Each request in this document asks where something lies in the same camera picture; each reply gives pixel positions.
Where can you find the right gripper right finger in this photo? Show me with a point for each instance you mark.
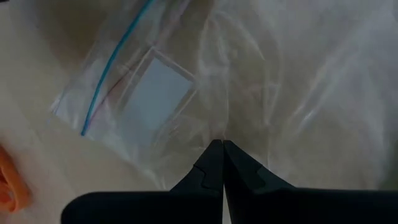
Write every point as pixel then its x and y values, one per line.
pixel 280 207

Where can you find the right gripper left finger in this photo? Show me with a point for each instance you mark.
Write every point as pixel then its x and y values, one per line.
pixel 186 207

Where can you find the orange rubber bands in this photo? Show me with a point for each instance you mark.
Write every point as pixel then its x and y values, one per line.
pixel 9 186

